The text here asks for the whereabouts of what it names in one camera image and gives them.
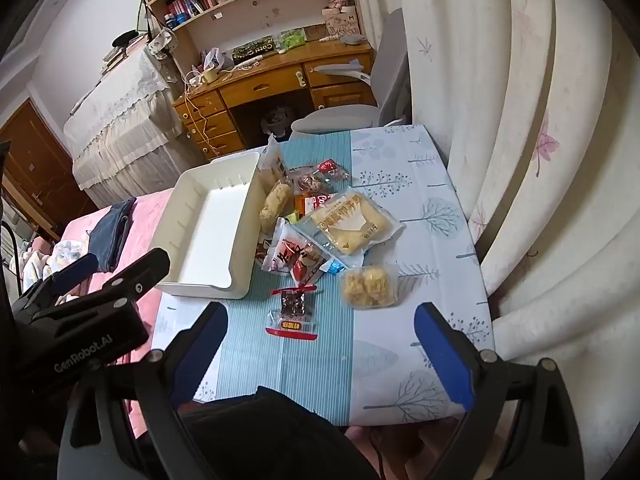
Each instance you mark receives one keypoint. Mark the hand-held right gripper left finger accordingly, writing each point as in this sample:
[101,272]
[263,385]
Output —
[200,350]

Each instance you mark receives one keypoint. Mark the stack of flat books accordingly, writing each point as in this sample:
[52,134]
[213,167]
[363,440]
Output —
[122,57]

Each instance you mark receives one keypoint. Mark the white floral curtain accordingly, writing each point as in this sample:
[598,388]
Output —
[500,110]

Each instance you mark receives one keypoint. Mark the patterned blue white tablecloth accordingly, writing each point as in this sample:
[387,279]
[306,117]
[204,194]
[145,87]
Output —
[390,310]

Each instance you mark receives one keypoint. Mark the large yellow pastry packet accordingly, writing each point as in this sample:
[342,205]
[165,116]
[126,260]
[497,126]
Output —
[350,225]

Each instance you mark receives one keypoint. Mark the blue candy wrapper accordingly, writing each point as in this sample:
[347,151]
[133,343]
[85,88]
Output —
[334,266]

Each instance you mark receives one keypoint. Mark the white plastic bag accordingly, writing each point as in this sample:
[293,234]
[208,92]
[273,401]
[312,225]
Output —
[211,59]

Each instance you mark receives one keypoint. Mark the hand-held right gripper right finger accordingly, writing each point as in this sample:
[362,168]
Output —
[445,355]

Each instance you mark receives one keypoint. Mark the cream cup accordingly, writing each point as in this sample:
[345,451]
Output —
[210,76]

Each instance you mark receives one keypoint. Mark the orange snack packet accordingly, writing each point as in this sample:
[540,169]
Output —
[300,205]

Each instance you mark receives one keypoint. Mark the pink bedsheet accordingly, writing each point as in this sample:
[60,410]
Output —
[150,205]

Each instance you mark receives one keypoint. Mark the brown wooden door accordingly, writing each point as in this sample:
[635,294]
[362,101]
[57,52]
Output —
[35,160]

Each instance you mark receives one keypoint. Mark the floral fabric bag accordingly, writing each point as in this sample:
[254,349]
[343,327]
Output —
[161,42]

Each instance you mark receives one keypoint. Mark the white plastic storage bin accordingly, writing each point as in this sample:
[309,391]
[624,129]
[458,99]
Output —
[210,230]

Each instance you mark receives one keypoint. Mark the grey office chair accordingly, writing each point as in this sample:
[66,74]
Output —
[395,60]

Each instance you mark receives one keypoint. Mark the light green packet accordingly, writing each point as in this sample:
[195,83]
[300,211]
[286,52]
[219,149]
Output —
[290,39]

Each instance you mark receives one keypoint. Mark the wooden lettered box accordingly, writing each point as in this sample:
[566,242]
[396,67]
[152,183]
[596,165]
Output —
[341,25]

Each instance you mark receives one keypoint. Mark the red white wafer packet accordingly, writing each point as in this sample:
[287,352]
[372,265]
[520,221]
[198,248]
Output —
[317,202]

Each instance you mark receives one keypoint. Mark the dark candy packet red edges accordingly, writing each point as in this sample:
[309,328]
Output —
[294,310]

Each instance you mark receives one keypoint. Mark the clear packet yellow crisps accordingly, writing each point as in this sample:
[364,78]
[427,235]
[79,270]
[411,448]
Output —
[367,287]

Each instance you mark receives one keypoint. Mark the wooden desk with drawers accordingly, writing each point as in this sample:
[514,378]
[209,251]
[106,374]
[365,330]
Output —
[265,82]

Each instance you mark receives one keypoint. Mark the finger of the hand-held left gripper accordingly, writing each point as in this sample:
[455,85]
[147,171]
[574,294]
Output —
[75,267]
[135,280]

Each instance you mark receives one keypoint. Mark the white red snack packet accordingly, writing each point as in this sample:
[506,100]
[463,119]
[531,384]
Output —
[287,255]

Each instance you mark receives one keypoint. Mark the red nut snack packet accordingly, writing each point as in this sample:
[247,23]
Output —
[320,175]

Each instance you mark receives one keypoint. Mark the floral white blanket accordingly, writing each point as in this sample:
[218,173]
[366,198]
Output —
[55,257]

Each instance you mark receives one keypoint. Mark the black wastebasket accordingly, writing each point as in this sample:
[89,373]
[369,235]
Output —
[277,120]

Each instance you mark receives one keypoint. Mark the wooden bookshelf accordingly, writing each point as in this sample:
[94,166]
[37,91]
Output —
[260,15]

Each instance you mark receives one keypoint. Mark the folded blue jeans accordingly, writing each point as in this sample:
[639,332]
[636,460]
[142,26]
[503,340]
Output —
[110,235]

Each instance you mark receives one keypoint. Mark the dark printed box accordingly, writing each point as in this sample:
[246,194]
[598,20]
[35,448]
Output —
[252,50]

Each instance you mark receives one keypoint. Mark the yellow rice roll packet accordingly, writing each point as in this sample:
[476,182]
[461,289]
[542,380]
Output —
[275,205]

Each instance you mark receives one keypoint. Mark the black round hat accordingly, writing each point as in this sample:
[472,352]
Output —
[126,39]

